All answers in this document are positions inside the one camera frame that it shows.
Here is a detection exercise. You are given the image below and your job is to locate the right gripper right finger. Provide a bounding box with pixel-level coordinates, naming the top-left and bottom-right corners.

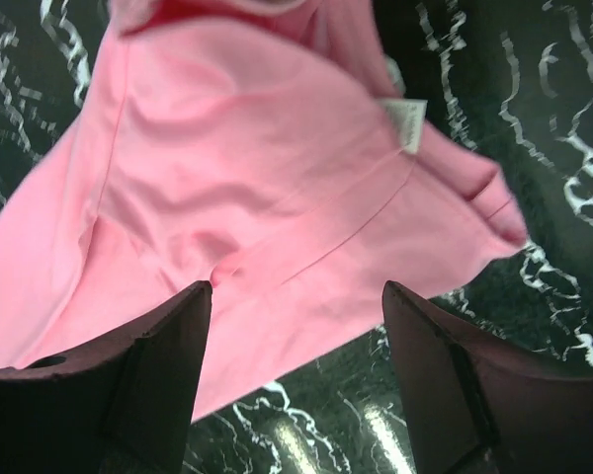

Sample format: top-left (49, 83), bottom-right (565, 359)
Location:
top-left (382, 281), bottom-right (593, 473)

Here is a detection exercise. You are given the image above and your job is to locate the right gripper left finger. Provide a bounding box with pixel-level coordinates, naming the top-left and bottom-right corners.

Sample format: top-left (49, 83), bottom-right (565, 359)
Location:
top-left (0, 281), bottom-right (212, 473)

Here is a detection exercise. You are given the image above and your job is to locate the light pink t shirt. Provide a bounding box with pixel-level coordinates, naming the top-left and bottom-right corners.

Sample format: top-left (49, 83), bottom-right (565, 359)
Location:
top-left (0, 1), bottom-right (527, 418)

